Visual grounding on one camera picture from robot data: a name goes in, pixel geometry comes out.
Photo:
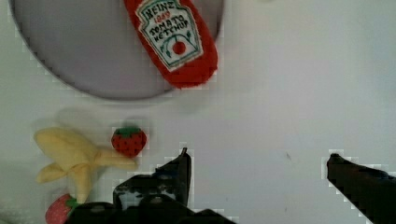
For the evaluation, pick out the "pink plush strawberry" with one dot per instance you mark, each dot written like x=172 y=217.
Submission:
x=59 y=211

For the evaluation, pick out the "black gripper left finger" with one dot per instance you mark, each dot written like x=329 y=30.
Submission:
x=159 y=198

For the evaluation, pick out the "grey round plate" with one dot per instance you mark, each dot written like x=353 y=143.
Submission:
x=92 y=46

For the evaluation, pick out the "red plush strawberry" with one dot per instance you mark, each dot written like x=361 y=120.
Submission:
x=129 y=141

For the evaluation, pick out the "red plush ketchup bottle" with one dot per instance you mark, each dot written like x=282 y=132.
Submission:
x=177 y=40

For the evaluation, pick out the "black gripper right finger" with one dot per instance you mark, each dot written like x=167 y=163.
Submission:
x=371 y=190

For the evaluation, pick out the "yellow plush banana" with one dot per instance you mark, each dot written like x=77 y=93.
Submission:
x=77 y=157

